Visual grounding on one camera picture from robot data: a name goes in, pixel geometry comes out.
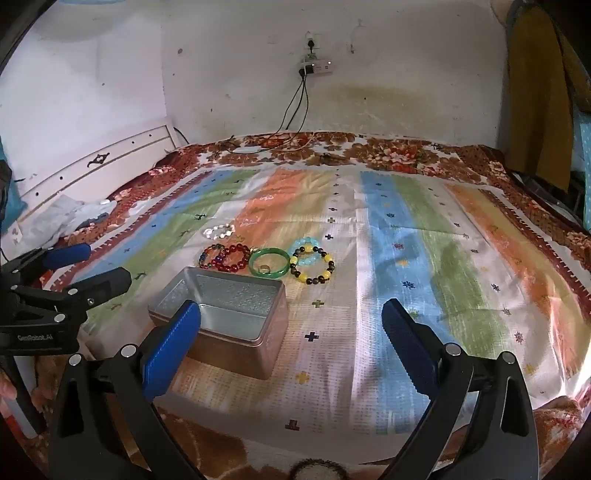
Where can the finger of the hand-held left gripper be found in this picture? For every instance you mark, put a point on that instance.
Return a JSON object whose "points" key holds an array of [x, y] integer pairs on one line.
{"points": [[101, 286], [64, 256]]}

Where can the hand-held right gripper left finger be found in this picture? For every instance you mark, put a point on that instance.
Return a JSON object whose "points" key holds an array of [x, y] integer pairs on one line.
{"points": [[173, 344]]}

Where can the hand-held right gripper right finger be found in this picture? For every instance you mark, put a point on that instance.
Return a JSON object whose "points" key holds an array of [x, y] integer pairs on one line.
{"points": [[406, 346]]}

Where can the rectangular metal tin box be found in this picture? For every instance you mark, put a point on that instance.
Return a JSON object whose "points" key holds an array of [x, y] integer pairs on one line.
{"points": [[240, 300]]}

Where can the green jade bangle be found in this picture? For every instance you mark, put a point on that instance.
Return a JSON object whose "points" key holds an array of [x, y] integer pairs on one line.
{"points": [[253, 265]]}

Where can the person's left hand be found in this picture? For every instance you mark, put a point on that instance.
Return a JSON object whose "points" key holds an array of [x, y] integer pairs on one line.
{"points": [[5, 390]]}

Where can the white plastic bag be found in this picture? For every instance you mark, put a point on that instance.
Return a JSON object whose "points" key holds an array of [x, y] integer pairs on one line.
{"points": [[69, 212]]}

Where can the white wooden headboard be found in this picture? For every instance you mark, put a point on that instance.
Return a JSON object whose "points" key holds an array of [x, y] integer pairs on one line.
{"points": [[69, 180]]}

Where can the striped printed cloth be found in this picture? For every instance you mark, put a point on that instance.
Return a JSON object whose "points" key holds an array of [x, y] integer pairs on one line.
{"points": [[369, 277]]}

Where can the brown floral blanket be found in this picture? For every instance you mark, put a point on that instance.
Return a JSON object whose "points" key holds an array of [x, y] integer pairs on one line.
{"points": [[392, 152]]}

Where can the teal cloth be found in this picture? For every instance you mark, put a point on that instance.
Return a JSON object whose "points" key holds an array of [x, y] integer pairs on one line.
{"points": [[582, 175]]}

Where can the mustard hanging cloth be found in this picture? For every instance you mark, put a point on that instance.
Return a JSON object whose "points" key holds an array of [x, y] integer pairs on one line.
{"points": [[535, 92]]}

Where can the white power strip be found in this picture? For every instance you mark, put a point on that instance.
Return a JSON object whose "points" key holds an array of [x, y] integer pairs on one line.
{"points": [[318, 68]]}

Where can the wall socket with plug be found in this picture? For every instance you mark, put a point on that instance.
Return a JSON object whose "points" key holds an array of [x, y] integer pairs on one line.
{"points": [[310, 45]]}

